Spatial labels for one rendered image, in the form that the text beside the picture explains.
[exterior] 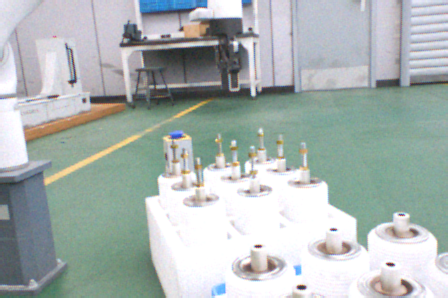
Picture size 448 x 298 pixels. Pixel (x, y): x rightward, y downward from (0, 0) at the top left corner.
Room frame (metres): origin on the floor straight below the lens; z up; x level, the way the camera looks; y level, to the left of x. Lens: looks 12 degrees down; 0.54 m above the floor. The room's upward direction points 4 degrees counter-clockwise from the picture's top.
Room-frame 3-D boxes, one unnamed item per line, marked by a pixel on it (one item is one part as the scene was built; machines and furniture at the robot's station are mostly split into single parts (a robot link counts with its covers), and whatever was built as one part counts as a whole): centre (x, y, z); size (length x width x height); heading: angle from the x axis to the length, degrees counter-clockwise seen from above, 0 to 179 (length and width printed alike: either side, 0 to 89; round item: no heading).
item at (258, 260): (0.56, -0.03, 0.26); 0.02 x 0.02 x 0.03
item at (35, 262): (1.07, 0.54, 0.15); 0.15 x 0.15 x 0.30; 79
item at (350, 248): (0.59, -0.14, 0.25); 0.08 x 0.08 x 0.01
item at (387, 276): (0.48, -0.18, 0.26); 0.02 x 0.02 x 0.03
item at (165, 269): (1.00, -0.02, 0.09); 0.39 x 0.39 x 0.18; 18
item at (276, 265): (0.56, -0.03, 0.25); 0.08 x 0.08 x 0.01
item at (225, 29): (1.01, -0.02, 0.57); 0.08 x 0.08 x 0.09
